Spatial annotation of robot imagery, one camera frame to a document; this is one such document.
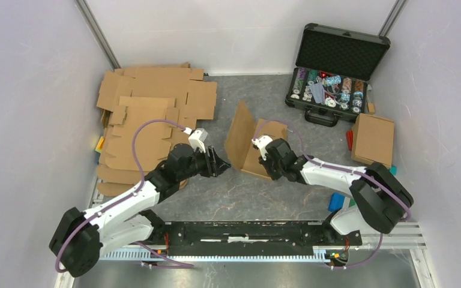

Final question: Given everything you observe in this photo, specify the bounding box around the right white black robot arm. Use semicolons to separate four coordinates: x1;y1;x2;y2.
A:
252;136;414;245

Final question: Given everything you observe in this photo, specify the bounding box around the folded cardboard box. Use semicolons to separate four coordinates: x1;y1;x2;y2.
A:
351;113;394;168

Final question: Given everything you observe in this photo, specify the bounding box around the black poker chip case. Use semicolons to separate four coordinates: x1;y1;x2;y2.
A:
285;23;391;127

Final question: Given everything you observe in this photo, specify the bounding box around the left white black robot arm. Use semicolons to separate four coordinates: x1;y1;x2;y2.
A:
49;144;231;277

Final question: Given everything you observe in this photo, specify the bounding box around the cardboard box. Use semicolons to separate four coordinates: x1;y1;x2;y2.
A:
224;100;288;180
351;113;394;168

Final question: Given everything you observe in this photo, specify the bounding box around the orange yellow block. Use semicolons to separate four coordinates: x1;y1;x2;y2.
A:
94;136;105;153

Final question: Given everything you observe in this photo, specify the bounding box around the red object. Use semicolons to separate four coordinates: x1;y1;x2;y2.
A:
346;130;354;151

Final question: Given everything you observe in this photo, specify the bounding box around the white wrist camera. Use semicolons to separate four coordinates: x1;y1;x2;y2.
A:
188;128;208;153
252;135;273;153

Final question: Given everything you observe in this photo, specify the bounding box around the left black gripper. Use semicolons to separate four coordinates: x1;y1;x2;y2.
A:
178;145;231;182

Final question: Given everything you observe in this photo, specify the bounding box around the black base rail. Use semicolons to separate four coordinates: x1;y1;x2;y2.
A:
143;221;363;256

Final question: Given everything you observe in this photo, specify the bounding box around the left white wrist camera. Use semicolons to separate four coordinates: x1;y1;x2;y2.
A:
188;128;208;153

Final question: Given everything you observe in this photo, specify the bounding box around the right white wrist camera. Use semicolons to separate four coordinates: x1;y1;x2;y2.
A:
252;135;273;153

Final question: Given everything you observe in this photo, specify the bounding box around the blue block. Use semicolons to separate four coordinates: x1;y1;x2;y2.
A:
328;193;351;212

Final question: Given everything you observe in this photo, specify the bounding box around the stack of flat cardboard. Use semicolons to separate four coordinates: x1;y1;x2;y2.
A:
97;62;217;196

